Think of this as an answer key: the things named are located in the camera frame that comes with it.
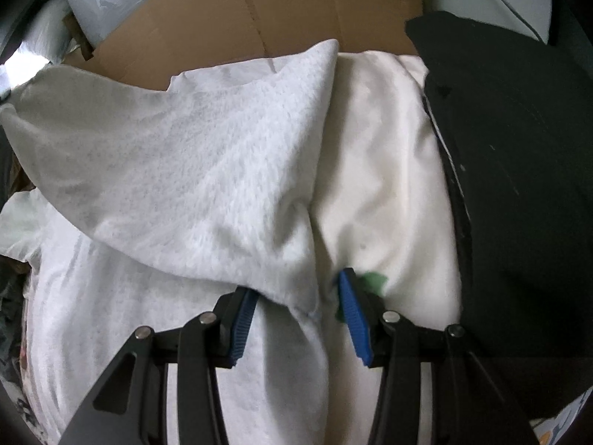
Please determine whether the white pillow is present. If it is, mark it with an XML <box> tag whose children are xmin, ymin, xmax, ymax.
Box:
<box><xmin>19</xmin><ymin>0</ymin><xmax>75</xmax><ymax>66</ymax></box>

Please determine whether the folded black garment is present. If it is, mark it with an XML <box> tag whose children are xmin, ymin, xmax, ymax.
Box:
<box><xmin>405</xmin><ymin>11</ymin><xmax>593</xmax><ymax>432</ymax></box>

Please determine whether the flattened cardboard sheet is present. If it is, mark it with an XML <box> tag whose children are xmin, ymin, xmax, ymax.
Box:
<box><xmin>62</xmin><ymin>0</ymin><xmax>424</xmax><ymax>93</ymax></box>

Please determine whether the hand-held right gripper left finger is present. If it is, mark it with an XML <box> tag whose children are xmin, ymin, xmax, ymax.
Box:
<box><xmin>58</xmin><ymin>286</ymin><xmax>260</xmax><ymax>445</ymax></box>

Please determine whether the light grey sweatshirt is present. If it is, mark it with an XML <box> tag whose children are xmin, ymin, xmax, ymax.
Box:
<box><xmin>0</xmin><ymin>39</ymin><xmax>385</xmax><ymax>445</ymax></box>

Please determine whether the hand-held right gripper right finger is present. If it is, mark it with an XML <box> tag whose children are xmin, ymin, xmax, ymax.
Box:
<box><xmin>337</xmin><ymin>268</ymin><xmax>538</xmax><ymax>445</ymax></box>

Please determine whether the cream bear print bed sheet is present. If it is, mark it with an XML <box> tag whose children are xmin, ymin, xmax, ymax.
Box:
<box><xmin>315</xmin><ymin>51</ymin><xmax>468</xmax><ymax>330</ymax></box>

